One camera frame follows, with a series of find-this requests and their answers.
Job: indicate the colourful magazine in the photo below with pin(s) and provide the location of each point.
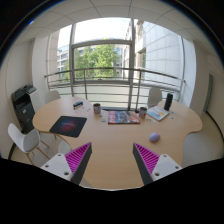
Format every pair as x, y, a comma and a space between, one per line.
123, 117

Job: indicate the black cylindrical speaker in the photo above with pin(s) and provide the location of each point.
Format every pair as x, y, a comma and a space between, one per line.
168, 101

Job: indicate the white chair back left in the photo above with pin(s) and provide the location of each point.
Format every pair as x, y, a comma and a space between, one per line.
51, 96

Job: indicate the white chair back right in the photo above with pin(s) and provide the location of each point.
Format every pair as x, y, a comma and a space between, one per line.
154, 97

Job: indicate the light blue booklet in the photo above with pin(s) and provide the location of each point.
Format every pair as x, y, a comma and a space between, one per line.
157, 113

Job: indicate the patterned mug right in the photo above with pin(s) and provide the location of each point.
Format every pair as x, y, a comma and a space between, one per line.
142, 112

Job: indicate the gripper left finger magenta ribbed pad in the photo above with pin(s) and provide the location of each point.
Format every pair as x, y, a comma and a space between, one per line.
70, 166

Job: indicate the patterned mug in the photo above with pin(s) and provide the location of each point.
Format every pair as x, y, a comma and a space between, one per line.
97, 108
142, 112

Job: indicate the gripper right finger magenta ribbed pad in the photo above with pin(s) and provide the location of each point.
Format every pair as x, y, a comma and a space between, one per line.
152, 166

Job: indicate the white chair under table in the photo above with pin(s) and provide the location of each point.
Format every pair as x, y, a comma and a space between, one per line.
64, 147

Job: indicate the black office printer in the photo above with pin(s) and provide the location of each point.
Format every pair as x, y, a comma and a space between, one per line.
26, 103

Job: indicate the black mouse pad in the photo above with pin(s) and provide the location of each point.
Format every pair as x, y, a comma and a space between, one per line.
68, 126

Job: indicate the patterned mug left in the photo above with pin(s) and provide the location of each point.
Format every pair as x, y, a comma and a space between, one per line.
97, 108

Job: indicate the metal window railing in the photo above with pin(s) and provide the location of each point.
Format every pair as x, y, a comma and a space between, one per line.
114, 87

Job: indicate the white chair front left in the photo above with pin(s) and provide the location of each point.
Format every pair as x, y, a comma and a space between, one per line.
25, 142

